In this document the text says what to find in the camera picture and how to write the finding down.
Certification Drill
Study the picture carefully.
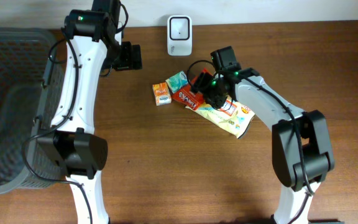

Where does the red snack packet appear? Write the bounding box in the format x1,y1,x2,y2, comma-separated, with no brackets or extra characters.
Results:
172,84,204,111

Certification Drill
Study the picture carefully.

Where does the yellow snack bag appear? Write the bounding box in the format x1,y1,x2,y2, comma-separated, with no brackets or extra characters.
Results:
195,96,255,139

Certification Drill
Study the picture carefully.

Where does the teal tissue pack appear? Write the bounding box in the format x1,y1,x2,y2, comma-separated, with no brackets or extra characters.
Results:
165,71,188,93

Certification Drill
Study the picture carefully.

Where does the orange tissue pack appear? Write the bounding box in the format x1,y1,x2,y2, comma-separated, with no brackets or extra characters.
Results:
152,82,172,106

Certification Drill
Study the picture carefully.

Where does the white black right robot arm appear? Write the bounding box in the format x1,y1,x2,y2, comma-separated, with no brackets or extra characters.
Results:
189,46,335,223

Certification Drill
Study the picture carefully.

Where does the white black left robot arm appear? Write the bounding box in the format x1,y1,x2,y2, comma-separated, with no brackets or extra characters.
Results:
34,0,142,223

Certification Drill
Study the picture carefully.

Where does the white barcode scanner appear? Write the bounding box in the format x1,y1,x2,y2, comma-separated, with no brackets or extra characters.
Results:
167,15,193,56

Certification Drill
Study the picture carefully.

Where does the grey plastic mesh basket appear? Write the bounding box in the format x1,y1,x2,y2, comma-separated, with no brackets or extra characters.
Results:
0,28,65,194

